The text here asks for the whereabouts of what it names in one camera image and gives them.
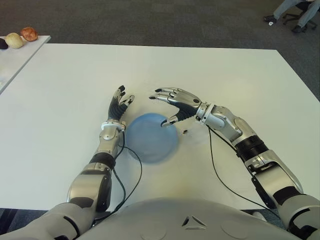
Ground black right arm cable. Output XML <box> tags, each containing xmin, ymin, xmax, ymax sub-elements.
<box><xmin>206</xmin><ymin>124</ymin><xmax>286</xmax><ymax>221</ymax></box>

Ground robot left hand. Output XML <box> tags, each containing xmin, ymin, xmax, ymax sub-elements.
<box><xmin>107</xmin><ymin>84</ymin><xmax>136</xmax><ymax>123</ymax></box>

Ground red-brown bread bun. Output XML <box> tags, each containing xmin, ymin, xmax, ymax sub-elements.
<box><xmin>20</xmin><ymin>26</ymin><xmax>39</xmax><ymax>42</ymax></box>

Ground seated person grey trousers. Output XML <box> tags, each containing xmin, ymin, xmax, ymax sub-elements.
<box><xmin>263</xmin><ymin>0</ymin><xmax>320</xmax><ymax>33</ymax></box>

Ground robot torso grey shell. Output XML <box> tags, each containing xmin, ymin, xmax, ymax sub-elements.
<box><xmin>79</xmin><ymin>197</ymin><xmax>301</xmax><ymax>240</ymax></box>

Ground white side table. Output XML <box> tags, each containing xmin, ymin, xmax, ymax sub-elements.
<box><xmin>0</xmin><ymin>35</ymin><xmax>52</xmax><ymax>95</ymax></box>

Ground white sneaker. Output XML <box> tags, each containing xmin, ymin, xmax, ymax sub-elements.
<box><xmin>251</xmin><ymin>210</ymin><xmax>266</xmax><ymax>222</ymax></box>

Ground blue round plate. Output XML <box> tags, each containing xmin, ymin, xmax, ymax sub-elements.
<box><xmin>124</xmin><ymin>112</ymin><xmax>179</xmax><ymax>165</ymax></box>

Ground black office chair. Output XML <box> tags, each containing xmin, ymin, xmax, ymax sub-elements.
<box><xmin>282</xmin><ymin>0</ymin><xmax>317</xmax><ymax>30</ymax></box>

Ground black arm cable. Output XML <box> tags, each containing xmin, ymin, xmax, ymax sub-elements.
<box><xmin>206</xmin><ymin>124</ymin><xmax>286</xmax><ymax>221</ymax></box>
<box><xmin>113</xmin><ymin>129</ymin><xmax>143</xmax><ymax>213</ymax></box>

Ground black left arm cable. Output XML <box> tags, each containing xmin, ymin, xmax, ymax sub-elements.
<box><xmin>113</xmin><ymin>129</ymin><xmax>143</xmax><ymax>213</ymax></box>

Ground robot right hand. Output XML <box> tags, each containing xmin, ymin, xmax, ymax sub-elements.
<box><xmin>148</xmin><ymin>86</ymin><xmax>203</xmax><ymax>128</ymax></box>

